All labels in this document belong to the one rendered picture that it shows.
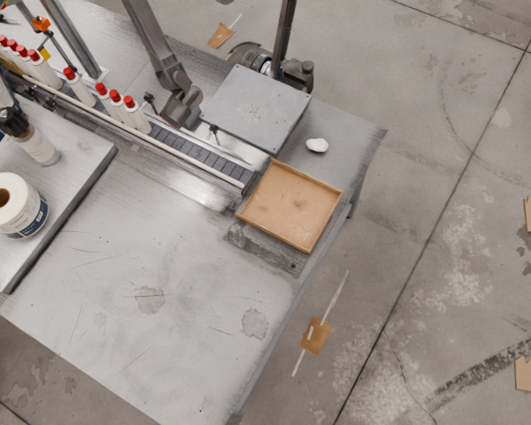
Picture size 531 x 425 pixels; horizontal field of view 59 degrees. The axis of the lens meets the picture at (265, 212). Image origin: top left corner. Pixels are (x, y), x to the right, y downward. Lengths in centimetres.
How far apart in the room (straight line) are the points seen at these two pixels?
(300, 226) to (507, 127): 172
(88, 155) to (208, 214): 54
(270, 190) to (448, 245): 122
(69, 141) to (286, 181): 88
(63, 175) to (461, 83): 232
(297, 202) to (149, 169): 60
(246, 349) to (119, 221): 68
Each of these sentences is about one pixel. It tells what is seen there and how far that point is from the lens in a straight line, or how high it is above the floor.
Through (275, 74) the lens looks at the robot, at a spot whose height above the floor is 38.
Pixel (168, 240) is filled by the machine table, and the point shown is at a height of 83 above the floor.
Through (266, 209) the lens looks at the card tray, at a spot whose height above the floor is 83.
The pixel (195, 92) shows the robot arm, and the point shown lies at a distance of 139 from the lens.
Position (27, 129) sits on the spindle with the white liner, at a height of 108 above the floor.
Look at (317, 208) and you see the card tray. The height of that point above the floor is 83.
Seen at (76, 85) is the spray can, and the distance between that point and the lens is 196.
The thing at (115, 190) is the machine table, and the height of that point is 83.
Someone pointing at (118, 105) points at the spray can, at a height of 104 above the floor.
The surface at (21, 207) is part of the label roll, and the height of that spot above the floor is 102.
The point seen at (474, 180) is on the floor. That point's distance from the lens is 285.
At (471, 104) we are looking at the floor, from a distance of 311.
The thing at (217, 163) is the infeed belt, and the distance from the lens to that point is 178.
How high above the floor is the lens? 243
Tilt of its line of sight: 68 degrees down
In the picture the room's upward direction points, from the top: 11 degrees counter-clockwise
